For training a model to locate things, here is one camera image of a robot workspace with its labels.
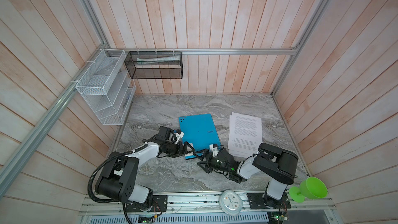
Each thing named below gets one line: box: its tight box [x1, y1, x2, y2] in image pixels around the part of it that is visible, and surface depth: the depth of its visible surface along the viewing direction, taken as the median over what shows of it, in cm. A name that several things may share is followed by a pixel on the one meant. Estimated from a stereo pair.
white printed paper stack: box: [227, 112, 263, 158], surface depth 101 cm
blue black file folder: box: [178, 113, 222, 160], surface depth 104 cm
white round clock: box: [219, 189, 244, 217], surface depth 73 cm
